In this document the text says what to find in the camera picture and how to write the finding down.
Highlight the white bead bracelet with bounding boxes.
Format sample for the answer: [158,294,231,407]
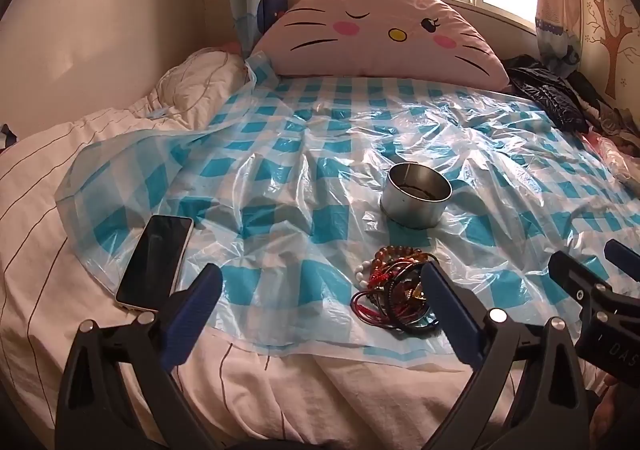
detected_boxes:
[354,260,381,288]

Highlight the white quilt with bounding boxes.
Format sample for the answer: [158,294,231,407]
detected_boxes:
[150,47,258,121]

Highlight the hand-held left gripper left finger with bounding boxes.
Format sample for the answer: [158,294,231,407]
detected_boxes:
[55,264,224,450]

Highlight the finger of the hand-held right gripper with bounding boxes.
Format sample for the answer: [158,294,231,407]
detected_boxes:
[603,239,640,281]
[547,251,621,331]

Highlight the red string necklace with pendant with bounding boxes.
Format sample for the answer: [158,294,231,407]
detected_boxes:
[350,289,401,327]

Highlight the tree wall decal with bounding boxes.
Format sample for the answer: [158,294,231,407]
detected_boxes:
[582,0,637,100]

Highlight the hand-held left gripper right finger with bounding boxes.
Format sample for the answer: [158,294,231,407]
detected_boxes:
[422,261,601,450]

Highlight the amber bead bracelet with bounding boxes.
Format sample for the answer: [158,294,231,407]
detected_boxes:
[372,245,441,268]

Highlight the person's right hand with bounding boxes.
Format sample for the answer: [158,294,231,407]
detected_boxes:
[590,372,640,446]

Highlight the red braided cord bracelet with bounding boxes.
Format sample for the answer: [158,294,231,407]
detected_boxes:
[369,266,398,287]

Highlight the black shiny jacket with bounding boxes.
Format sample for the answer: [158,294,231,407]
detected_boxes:
[502,54,591,133]

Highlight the round metal tin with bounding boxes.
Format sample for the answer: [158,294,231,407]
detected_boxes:
[380,163,453,229]

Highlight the white striped duvet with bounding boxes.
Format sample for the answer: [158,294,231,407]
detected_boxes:
[0,94,601,450]

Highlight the pink plastic bag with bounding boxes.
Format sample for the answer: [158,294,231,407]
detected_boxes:
[590,132,640,185]

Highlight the black smartphone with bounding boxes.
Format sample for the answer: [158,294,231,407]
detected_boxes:
[115,215,195,315]

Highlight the tangle of assorted bracelets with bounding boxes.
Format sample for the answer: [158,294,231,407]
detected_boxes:
[375,260,446,333]

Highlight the pink printed curtain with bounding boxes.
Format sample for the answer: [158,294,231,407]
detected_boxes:
[534,0,583,75]

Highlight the blue checked plastic sheet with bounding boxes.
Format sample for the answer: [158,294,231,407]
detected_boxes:
[54,52,640,366]

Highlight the pink cat face pillow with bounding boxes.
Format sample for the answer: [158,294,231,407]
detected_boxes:
[248,0,511,91]

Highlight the pile of dark clothes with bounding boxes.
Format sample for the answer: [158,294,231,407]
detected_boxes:
[570,70,640,155]

